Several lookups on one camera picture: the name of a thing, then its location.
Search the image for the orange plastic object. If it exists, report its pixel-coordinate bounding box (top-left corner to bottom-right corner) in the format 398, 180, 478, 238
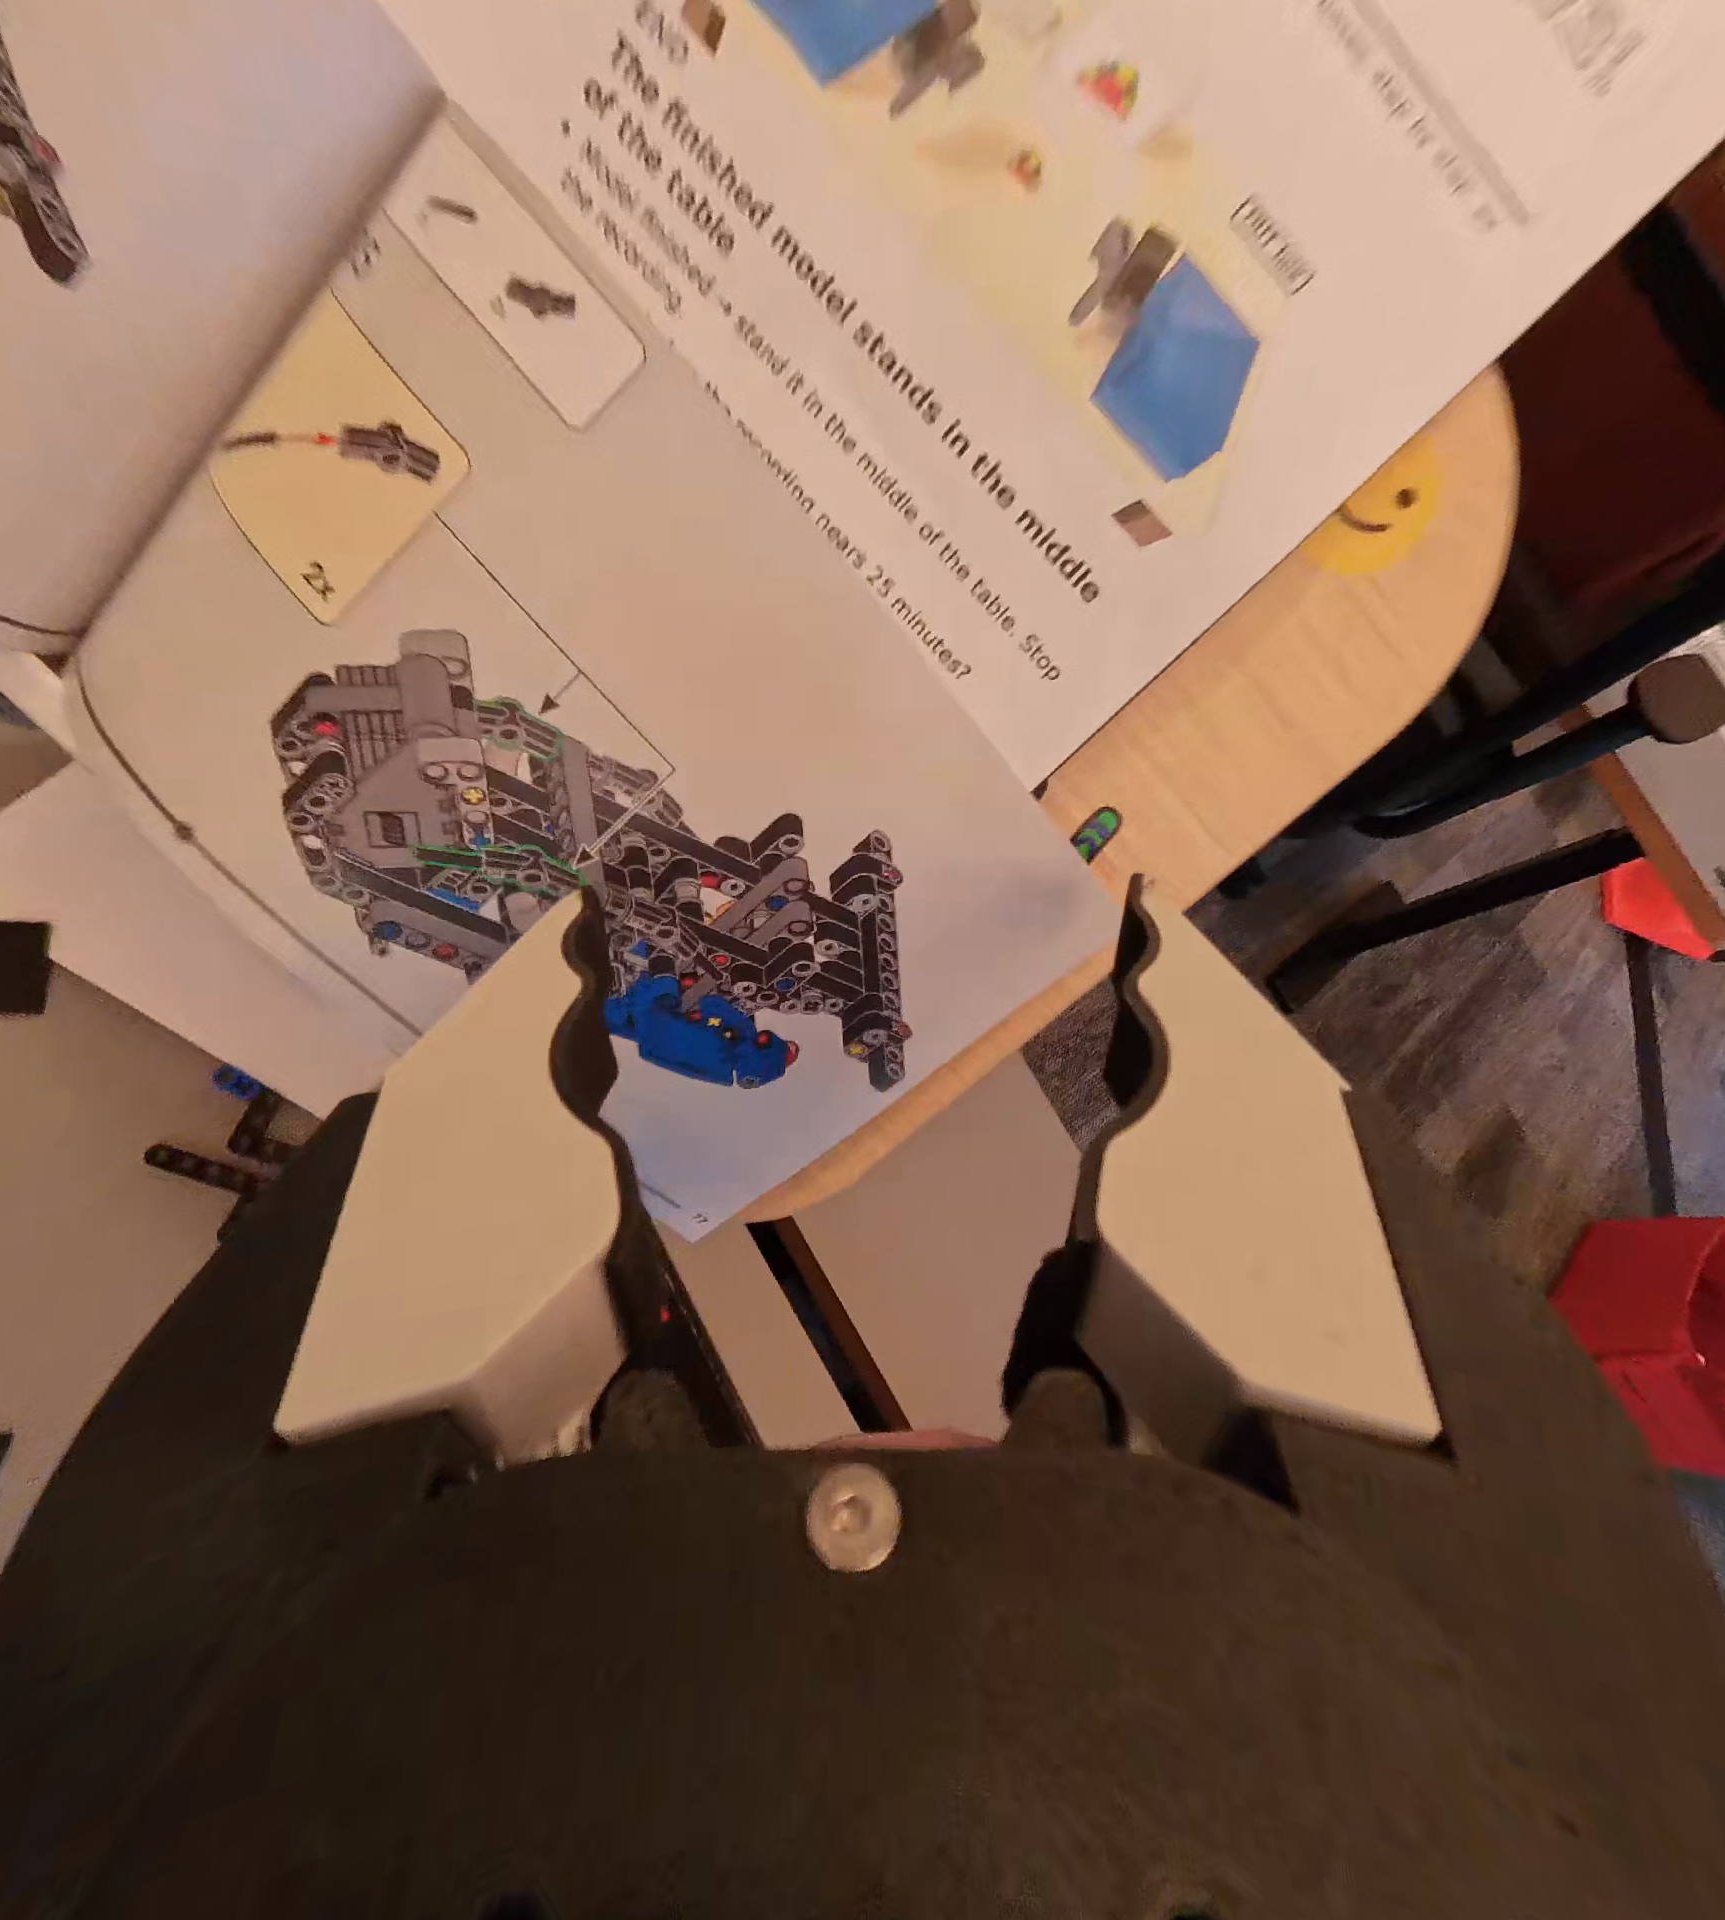
1601, 858, 1725, 962

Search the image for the black bent beam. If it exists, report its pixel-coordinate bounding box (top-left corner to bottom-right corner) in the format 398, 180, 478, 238
142, 1140, 269, 1203

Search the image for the white stand base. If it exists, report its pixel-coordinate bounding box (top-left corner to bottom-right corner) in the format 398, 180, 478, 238
0, 757, 398, 1113

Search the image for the yellow smiley sticker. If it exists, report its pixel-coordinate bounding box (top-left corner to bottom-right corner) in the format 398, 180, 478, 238
1305, 435, 1448, 581

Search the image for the red storage bin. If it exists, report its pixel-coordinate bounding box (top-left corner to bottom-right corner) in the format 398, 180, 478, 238
1549, 1215, 1725, 1490

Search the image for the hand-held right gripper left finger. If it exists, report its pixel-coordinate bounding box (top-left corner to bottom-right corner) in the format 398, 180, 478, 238
273, 884, 642, 1465

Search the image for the black metal frame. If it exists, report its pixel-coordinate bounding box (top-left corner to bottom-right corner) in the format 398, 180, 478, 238
1252, 510, 1725, 1023

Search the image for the grey desk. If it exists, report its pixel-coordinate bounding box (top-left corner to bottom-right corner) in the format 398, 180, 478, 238
0, 660, 1104, 1802

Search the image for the instruction booklet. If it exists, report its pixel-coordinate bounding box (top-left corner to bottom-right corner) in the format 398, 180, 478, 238
0, 0, 1122, 1248

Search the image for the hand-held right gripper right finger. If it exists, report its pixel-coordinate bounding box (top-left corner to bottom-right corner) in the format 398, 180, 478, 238
1005, 875, 1452, 1450

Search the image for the white box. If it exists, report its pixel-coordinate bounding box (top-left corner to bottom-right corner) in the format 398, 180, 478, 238
1612, 630, 1725, 951

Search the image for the printed paper sheet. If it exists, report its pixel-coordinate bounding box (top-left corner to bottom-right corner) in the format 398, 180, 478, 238
374, 0, 1725, 790

